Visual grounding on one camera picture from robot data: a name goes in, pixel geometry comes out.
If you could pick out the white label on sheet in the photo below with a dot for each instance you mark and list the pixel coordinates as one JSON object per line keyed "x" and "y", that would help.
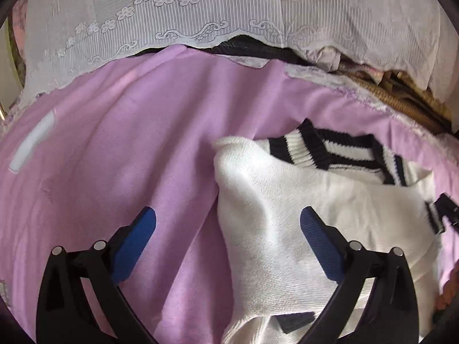
{"x": 37, "y": 135}

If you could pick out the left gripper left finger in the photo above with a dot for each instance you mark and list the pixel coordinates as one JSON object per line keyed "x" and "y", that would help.
{"x": 63, "y": 313}

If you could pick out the black mesh fabric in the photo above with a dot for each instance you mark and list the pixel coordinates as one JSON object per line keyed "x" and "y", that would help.
{"x": 247, "y": 47}

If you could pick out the woven bamboo mat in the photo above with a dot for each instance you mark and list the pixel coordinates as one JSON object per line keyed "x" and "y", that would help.
{"x": 400, "y": 92}

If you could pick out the white black-striped knit sweater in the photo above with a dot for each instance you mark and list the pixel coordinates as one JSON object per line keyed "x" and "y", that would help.
{"x": 292, "y": 208}

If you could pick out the purple bed sheet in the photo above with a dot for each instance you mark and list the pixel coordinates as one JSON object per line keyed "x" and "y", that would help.
{"x": 140, "y": 132}

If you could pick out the white lace cover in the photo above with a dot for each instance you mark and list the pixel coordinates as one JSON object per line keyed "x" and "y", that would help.
{"x": 68, "y": 38}

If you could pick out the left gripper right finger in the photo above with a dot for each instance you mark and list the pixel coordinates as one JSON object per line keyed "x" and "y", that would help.
{"x": 391, "y": 311}

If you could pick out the person's right hand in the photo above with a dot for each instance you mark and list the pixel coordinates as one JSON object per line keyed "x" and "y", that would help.
{"x": 450, "y": 290}

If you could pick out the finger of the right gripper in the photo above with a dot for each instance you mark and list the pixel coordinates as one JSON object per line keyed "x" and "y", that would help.
{"x": 446, "y": 208}

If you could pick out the pink floral pillow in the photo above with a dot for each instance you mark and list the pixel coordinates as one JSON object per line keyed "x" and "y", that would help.
{"x": 330, "y": 59}

